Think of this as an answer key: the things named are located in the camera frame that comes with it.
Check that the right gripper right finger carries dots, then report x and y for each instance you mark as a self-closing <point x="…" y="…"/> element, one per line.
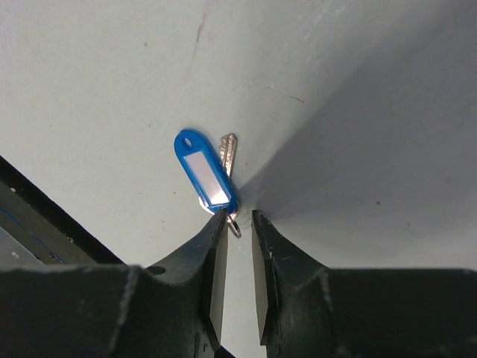
<point x="305" y="309"/>

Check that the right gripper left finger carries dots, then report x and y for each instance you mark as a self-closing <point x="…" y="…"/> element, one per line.
<point x="170" y="309"/>

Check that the key with blue white tag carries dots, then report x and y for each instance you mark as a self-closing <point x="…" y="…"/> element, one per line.
<point x="210" y="172"/>

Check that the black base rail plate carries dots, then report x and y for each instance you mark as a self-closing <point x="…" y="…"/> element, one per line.
<point x="43" y="227"/>

